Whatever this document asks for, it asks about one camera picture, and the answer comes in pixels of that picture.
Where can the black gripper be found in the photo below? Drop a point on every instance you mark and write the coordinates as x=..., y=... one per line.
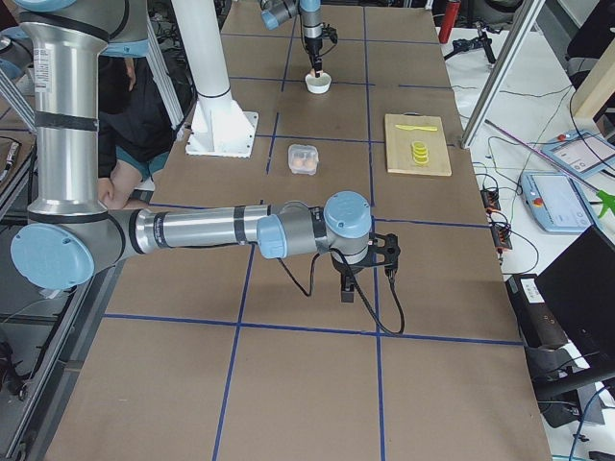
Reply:
x=347, y=270
x=313, y=45

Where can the white bowl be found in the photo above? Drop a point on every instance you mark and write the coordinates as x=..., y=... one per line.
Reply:
x=318, y=84

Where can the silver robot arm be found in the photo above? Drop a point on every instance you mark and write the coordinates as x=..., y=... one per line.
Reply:
x=275, y=12
x=71, y=236

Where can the clear plastic egg box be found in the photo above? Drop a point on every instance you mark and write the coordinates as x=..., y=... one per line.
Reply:
x=306, y=153

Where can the black computer box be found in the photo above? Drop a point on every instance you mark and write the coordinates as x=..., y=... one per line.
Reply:
x=566, y=318

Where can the yellow plastic knife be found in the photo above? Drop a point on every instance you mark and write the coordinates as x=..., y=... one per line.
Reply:
x=409, y=128

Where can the bamboo cutting board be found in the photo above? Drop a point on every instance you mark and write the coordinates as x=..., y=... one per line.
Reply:
x=398, y=148

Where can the yellow lemon slice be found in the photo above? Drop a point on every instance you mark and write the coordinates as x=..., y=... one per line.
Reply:
x=421, y=161
x=417, y=145
x=419, y=151
x=421, y=157

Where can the red bottle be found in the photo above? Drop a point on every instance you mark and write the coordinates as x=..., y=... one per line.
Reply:
x=448, y=20

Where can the black tripod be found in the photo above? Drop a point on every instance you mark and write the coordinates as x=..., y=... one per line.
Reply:
x=482, y=41

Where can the seated person in black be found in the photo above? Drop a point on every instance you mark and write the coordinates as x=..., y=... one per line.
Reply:
x=135, y=135

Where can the teach pendant near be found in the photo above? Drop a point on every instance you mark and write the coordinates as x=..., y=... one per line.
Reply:
x=556, y=203

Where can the teach pendant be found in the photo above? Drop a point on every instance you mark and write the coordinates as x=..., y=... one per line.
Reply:
x=584, y=153
x=556, y=203

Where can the teach pendant far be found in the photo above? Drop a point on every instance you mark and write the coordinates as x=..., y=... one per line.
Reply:
x=584, y=153

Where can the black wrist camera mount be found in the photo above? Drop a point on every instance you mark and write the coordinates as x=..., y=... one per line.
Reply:
x=384, y=250

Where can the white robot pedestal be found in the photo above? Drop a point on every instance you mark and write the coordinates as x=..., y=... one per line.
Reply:
x=219, y=127

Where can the aluminium frame post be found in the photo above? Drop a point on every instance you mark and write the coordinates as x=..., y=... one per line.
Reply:
x=514, y=40

